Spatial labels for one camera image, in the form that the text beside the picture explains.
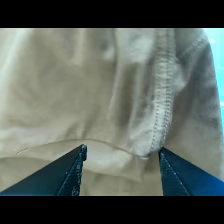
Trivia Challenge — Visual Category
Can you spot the brown garment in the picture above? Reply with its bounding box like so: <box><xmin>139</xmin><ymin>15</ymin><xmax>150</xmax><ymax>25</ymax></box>
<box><xmin>0</xmin><ymin>28</ymin><xmax>224</xmax><ymax>197</ymax></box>

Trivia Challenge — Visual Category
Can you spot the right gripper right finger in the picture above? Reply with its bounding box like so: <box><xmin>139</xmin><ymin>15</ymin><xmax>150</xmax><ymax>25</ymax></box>
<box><xmin>158</xmin><ymin>147</ymin><xmax>224</xmax><ymax>197</ymax></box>

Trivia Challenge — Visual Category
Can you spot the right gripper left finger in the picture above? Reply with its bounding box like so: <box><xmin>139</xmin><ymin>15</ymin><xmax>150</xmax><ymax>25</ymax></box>
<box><xmin>0</xmin><ymin>143</ymin><xmax>89</xmax><ymax>197</ymax></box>

